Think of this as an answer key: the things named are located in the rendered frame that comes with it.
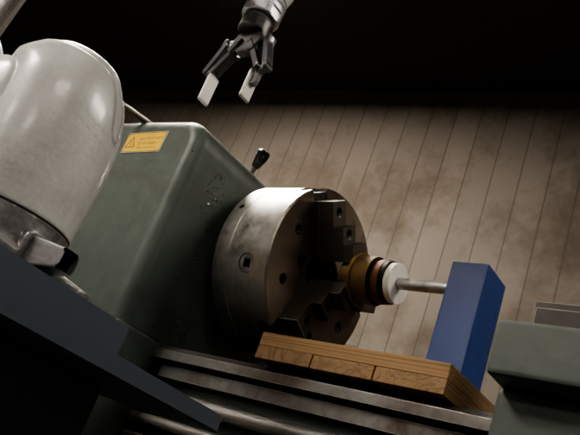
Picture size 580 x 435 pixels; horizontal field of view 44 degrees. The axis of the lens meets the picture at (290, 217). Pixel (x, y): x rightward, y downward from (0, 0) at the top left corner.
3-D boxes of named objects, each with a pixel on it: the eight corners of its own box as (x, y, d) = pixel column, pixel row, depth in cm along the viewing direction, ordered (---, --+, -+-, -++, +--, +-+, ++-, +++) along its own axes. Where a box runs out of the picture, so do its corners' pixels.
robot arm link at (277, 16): (272, -16, 158) (262, 5, 156) (293, 13, 164) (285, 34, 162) (241, -10, 164) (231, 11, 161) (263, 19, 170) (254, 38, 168)
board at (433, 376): (254, 356, 105) (263, 331, 106) (366, 431, 129) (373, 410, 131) (443, 394, 86) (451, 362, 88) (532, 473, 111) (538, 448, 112)
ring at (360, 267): (342, 242, 125) (387, 245, 119) (366, 267, 131) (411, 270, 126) (324, 291, 121) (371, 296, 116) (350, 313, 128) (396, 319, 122)
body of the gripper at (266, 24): (235, 12, 162) (219, 44, 158) (263, 7, 157) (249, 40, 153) (254, 34, 167) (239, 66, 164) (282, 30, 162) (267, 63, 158)
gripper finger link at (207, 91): (211, 72, 159) (209, 72, 159) (198, 97, 156) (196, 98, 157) (219, 81, 161) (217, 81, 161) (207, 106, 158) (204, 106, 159)
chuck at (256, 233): (197, 291, 118) (280, 152, 133) (286, 388, 137) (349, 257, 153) (238, 296, 112) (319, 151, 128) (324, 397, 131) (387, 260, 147)
